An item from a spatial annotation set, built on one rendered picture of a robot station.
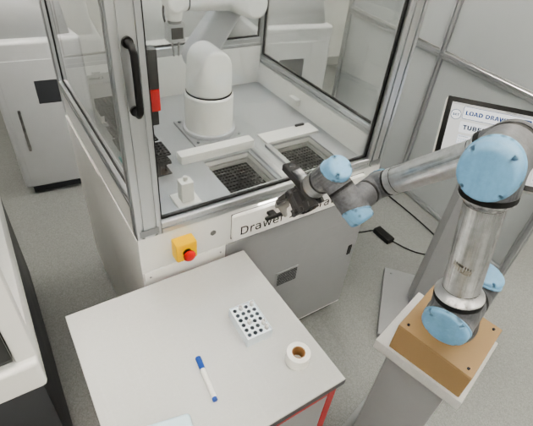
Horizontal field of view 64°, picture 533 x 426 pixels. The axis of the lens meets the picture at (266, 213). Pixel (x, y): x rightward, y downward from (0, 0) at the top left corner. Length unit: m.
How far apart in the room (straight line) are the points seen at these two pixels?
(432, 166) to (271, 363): 0.69
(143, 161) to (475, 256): 0.84
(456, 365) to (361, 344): 1.07
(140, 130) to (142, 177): 0.14
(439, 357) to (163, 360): 0.77
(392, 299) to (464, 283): 1.49
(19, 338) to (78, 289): 1.42
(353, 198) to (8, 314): 0.84
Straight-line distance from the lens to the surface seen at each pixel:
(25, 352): 1.19
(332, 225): 1.86
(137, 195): 1.26
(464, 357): 1.35
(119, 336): 1.37
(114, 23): 1.05
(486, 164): 0.90
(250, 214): 1.48
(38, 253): 2.82
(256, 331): 1.31
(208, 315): 1.38
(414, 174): 1.15
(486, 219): 0.98
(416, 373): 1.41
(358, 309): 2.47
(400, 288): 2.61
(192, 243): 1.39
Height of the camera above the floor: 1.86
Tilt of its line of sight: 39 degrees down
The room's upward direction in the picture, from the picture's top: 6 degrees clockwise
